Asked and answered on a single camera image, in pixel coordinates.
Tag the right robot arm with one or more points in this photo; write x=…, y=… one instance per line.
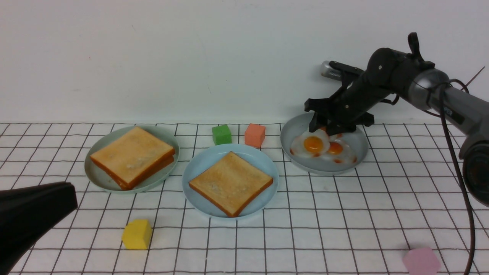
x=391, y=75

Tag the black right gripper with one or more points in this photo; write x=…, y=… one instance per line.
x=348, y=107

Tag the yellow foam cube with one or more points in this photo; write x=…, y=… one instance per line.
x=137, y=234

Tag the pale green plate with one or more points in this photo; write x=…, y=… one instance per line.
x=99, y=179

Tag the middle fried egg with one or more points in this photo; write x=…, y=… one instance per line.
x=340, y=153

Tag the white checkered tablecloth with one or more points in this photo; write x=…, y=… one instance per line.
x=404, y=196

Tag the toast slice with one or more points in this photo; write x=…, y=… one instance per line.
x=131, y=154
x=231, y=184
x=128, y=178

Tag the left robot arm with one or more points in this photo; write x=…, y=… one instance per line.
x=27, y=214

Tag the green foam cube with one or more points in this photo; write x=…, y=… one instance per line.
x=221, y=134

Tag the light blue plate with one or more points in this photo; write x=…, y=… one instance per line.
x=210, y=156

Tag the grey plate with eggs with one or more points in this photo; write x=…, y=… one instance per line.
x=299, y=124

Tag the large fried egg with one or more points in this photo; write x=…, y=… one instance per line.
x=310, y=144

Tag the orange foam cube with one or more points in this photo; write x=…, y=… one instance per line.
x=254, y=135

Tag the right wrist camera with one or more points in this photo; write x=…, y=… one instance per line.
x=338, y=71

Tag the pink foam cube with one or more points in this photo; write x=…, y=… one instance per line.
x=421, y=261

